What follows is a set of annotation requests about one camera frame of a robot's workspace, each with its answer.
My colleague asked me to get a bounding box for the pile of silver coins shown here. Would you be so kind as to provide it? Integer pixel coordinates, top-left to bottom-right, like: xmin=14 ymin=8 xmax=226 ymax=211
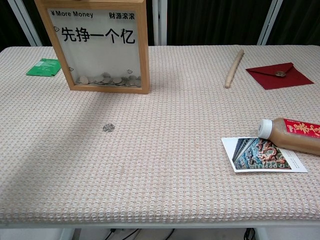
xmin=76 ymin=71 xmax=142 ymax=88

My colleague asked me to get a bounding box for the beige woven tablecloth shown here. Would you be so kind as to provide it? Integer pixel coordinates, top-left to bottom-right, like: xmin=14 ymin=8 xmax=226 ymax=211
xmin=0 ymin=45 xmax=320 ymax=224

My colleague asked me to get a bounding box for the wooden stick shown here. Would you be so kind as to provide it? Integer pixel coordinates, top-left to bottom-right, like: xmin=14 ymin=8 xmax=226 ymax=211
xmin=224 ymin=48 xmax=245 ymax=89

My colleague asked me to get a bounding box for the red envelope with seal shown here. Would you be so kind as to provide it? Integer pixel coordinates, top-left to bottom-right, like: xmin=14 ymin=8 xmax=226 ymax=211
xmin=245 ymin=62 xmax=315 ymax=91

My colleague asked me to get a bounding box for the green foil packet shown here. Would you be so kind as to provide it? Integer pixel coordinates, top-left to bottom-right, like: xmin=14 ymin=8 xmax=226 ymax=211
xmin=26 ymin=58 xmax=62 ymax=77

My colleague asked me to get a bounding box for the brown drink bottle red label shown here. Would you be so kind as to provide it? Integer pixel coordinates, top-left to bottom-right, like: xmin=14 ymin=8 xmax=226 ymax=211
xmin=256 ymin=117 xmax=320 ymax=157

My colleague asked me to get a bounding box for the wooden frame money box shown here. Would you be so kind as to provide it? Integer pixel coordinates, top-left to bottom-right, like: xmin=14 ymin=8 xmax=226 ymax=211
xmin=34 ymin=0 xmax=150 ymax=95

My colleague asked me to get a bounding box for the white partition post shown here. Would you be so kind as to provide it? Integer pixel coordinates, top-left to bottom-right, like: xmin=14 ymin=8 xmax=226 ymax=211
xmin=257 ymin=0 xmax=285 ymax=46
xmin=151 ymin=0 xmax=168 ymax=47
xmin=6 ymin=0 xmax=44 ymax=47

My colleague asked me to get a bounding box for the dragon wall postcard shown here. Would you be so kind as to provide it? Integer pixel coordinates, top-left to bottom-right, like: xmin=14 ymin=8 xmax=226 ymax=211
xmin=221 ymin=136 xmax=308 ymax=174

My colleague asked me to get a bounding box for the white table frame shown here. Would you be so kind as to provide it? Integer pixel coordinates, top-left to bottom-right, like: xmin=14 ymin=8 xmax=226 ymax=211
xmin=0 ymin=221 xmax=320 ymax=240

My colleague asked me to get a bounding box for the black cable bundle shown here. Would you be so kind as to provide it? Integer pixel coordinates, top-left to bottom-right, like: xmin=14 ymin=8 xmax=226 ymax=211
xmin=243 ymin=227 xmax=256 ymax=240
xmin=103 ymin=227 xmax=142 ymax=240

